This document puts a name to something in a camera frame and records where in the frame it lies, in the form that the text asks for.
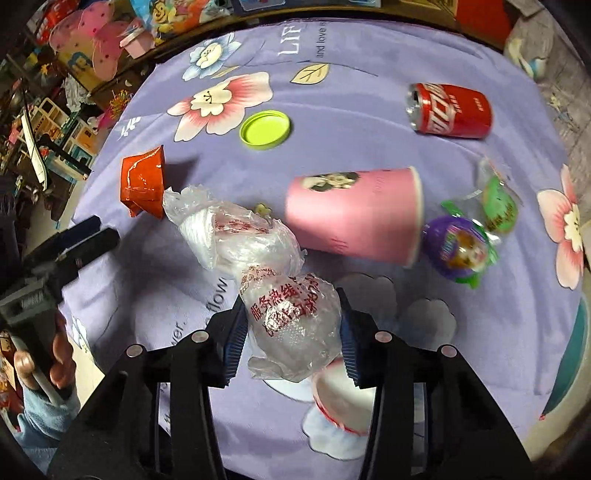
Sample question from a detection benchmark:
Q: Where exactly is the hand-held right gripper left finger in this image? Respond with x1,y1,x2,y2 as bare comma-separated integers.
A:
46,295,252,480

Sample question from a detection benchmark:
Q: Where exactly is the clear plastic bag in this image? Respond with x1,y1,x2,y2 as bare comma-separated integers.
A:
163,185,345,383

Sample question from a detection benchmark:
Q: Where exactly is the pile of toy packages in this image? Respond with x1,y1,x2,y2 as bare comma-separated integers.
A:
0,46,107,222

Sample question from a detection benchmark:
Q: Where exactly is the red foil wrapper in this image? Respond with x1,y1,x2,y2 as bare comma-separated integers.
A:
121,145,166,219

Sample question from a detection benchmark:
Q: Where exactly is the white paper bowl red rim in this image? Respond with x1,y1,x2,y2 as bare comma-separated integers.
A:
311,355,378,437

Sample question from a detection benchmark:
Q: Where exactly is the pink butterfly wings toy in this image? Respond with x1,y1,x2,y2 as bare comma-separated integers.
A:
48,7,144,84

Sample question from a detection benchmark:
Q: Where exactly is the lime green plastic lid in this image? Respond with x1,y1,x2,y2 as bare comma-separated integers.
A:
240,111,291,151

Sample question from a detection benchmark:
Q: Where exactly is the person's left hand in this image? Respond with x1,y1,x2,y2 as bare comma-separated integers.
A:
14,311,78,393

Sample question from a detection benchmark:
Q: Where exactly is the grey striped floral cloth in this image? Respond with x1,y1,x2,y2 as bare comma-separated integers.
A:
503,18,591,185

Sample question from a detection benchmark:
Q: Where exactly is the orange-red box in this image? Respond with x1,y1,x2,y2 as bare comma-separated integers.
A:
455,0,513,47

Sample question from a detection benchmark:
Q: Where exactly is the green snack packet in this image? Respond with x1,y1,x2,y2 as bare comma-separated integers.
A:
441,159,520,236

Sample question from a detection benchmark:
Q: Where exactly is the colourful cartoon toy box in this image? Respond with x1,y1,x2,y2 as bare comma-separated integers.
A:
131,0,232,44

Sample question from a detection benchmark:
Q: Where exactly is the purple floral tablecloth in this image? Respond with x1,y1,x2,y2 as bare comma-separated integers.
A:
60,21,591,462

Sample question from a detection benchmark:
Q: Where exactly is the person's left forearm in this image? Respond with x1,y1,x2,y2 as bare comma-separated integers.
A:
16,383,81,472

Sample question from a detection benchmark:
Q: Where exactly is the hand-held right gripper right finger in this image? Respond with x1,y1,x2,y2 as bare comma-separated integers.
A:
336,286,536,480

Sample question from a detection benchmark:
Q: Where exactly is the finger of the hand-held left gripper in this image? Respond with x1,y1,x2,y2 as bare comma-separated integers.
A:
46,215,102,254
25,227,122,278

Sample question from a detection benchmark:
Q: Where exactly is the small pink box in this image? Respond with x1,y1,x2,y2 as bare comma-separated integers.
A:
119,28,155,58

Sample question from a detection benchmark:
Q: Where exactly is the blue plastic bucket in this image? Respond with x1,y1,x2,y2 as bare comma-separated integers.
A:
540,295,591,421

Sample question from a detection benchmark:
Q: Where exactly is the red soda can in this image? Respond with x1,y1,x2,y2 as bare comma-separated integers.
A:
405,83,494,139

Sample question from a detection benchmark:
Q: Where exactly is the pink paper cup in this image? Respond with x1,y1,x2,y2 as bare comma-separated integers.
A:
285,166,424,267

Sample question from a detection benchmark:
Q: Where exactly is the purple toy egg capsule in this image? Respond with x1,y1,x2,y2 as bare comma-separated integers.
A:
422,215,499,289

